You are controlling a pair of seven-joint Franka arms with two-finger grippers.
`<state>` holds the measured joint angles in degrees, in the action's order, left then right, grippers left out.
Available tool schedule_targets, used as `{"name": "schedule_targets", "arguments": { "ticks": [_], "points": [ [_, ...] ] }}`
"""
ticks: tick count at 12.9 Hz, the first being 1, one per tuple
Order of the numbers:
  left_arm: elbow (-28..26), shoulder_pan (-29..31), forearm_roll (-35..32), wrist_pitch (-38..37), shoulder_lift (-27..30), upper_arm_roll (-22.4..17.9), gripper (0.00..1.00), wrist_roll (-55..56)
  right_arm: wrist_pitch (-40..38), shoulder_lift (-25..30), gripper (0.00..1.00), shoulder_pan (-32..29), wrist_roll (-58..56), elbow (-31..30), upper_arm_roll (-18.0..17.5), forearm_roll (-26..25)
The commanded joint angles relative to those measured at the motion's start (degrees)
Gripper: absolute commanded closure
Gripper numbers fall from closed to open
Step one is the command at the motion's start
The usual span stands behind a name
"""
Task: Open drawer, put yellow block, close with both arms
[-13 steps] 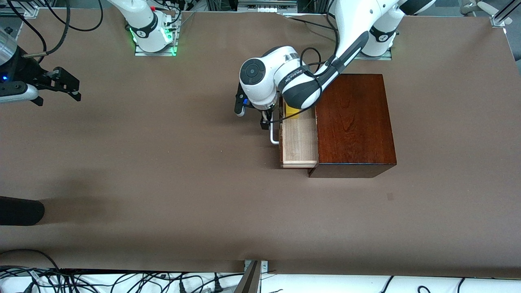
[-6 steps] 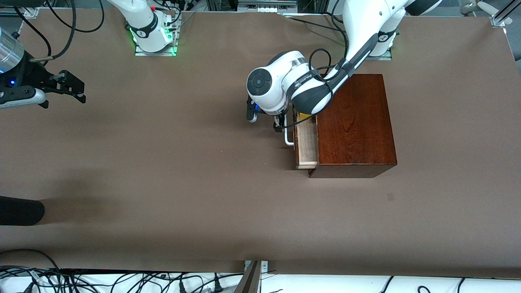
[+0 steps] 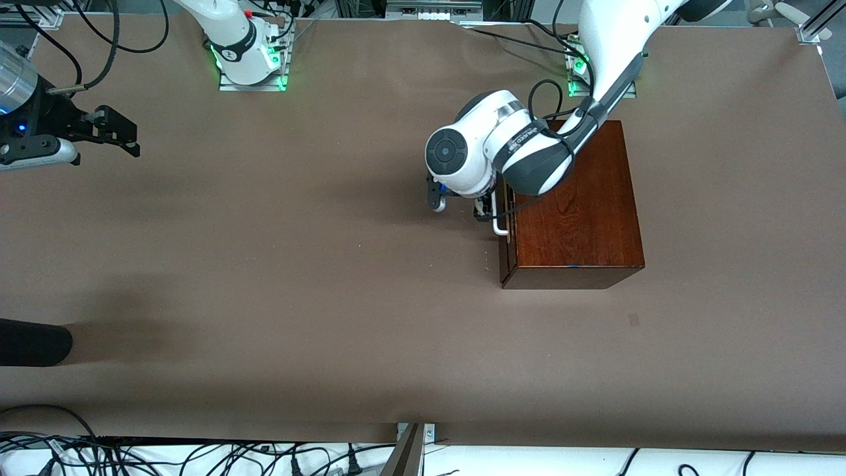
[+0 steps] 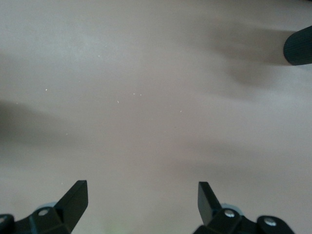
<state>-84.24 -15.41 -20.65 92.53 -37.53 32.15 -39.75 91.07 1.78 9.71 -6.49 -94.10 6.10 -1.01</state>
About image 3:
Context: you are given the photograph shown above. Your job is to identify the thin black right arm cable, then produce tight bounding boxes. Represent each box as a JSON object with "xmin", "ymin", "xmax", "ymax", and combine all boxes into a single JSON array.
[{"xmin": 13, "ymin": 3, "xmax": 85, "ymax": 90}]

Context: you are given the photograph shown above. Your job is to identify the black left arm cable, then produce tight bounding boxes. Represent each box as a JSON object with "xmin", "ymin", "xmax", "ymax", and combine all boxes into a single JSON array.
[{"xmin": 489, "ymin": 78, "xmax": 602, "ymax": 222}]

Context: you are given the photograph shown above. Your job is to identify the brown paper table cover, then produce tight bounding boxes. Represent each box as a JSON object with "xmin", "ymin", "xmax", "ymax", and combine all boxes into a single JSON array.
[{"xmin": 0, "ymin": 13, "xmax": 846, "ymax": 454}]

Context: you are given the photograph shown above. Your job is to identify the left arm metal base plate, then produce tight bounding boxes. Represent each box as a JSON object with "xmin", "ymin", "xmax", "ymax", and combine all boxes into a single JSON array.
[{"xmin": 565, "ymin": 33, "xmax": 638, "ymax": 100}]

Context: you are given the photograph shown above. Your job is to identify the white power strip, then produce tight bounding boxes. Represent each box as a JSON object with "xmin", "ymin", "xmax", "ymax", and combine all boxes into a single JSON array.
[{"xmin": 385, "ymin": 0, "xmax": 483, "ymax": 22}]

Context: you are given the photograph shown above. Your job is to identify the black cable to base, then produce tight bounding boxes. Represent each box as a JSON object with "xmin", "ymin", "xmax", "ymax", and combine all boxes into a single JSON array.
[{"xmin": 459, "ymin": 19, "xmax": 586, "ymax": 57}]

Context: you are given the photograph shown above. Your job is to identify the looping black right arm cable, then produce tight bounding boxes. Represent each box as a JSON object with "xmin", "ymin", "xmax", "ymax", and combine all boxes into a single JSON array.
[{"xmin": 71, "ymin": 0, "xmax": 170, "ymax": 55}]

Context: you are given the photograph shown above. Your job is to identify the wooden drawer with white handle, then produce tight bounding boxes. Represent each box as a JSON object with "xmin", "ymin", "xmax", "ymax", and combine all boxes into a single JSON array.
[{"xmin": 492, "ymin": 178, "xmax": 521, "ymax": 268}]

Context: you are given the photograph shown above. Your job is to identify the aluminium corner profile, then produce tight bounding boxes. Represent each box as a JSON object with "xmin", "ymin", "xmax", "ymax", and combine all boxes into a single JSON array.
[
  {"xmin": 13, "ymin": 3, "xmax": 65, "ymax": 54},
  {"xmin": 798, "ymin": 12, "xmax": 835, "ymax": 47}
]

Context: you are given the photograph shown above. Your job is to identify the black right arm gripper cable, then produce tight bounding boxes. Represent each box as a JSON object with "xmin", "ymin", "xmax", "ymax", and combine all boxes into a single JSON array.
[{"xmin": 50, "ymin": 0, "xmax": 121, "ymax": 93}]

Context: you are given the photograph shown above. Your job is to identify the dark brown wooden cabinet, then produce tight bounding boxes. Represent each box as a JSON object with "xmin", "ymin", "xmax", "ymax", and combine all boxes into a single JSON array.
[{"xmin": 499, "ymin": 120, "xmax": 645, "ymax": 290}]

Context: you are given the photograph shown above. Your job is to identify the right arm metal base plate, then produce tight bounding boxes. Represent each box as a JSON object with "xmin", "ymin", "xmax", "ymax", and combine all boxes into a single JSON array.
[{"xmin": 220, "ymin": 20, "xmax": 293, "ymax": 93}]

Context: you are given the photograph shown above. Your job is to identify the large black cable loop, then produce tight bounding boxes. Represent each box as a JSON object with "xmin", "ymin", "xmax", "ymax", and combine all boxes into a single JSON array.
[{"xmin": 0, "ymin": 403, "xmax": 100, "ymax": 442}]

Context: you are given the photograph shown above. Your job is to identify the silver metal corner bracket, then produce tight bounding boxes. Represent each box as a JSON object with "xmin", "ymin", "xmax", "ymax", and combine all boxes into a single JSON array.
[{"xmin": 397, "ymin": 422, "xmax": 438, "ymax": 445}]

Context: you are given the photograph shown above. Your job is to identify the grey metal beam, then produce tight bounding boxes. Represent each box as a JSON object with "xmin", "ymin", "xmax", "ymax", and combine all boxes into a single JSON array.
[{"xmin": 380, "ymin": 423, "xmax": 425, "ymax": 476}]

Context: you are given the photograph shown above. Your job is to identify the white sheet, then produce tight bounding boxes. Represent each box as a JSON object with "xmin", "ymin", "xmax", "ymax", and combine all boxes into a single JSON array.
[{"xmin": 0, "ymin": 440, "xmax": 846, "ymax": 476}]

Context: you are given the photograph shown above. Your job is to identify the grey chair part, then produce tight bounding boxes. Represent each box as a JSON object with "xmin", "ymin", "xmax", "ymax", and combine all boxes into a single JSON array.
[{"xmin": 747, "ymin": 0, "xmax": 817, "ymax": 30}]

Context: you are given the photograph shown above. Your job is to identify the black cylindrical object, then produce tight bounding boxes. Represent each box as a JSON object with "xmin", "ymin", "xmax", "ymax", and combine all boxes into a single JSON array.
[{"xmin": 0, "ymin": 319, "xmax": 73, "ymax": 368}]

